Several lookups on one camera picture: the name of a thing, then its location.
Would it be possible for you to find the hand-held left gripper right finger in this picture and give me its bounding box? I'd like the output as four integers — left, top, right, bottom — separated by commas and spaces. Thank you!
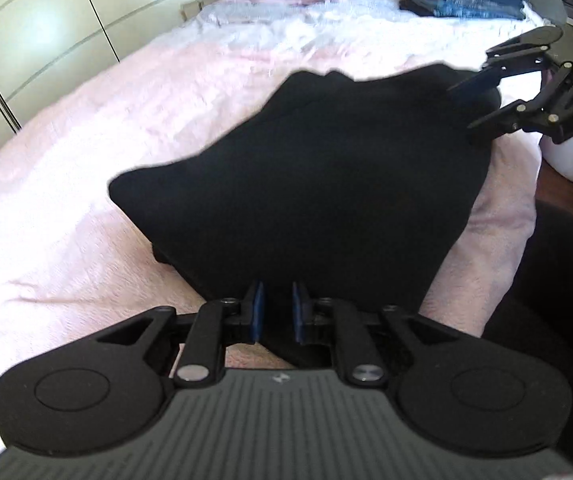
291, 281, 459, 387

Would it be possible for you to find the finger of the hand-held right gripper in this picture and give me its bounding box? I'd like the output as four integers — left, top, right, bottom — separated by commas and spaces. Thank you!
447, 25, 565, 97
467, 60, 573, 146

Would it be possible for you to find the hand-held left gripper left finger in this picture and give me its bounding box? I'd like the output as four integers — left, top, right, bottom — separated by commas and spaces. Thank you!
96, 280, 266, 389

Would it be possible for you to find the black zip jacket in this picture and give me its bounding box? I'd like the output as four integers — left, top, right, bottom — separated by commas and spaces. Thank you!
109, 62, 503, 370

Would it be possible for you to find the wooden nightstand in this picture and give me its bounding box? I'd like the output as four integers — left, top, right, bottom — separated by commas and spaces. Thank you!
533, 160, 573, 228

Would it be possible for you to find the pink bedspread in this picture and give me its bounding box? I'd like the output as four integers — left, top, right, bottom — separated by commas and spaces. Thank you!
0, 0, 543, 463

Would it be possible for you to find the white wardrobe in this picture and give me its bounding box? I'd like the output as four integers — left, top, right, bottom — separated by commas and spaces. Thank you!
0, 0, 208, 163

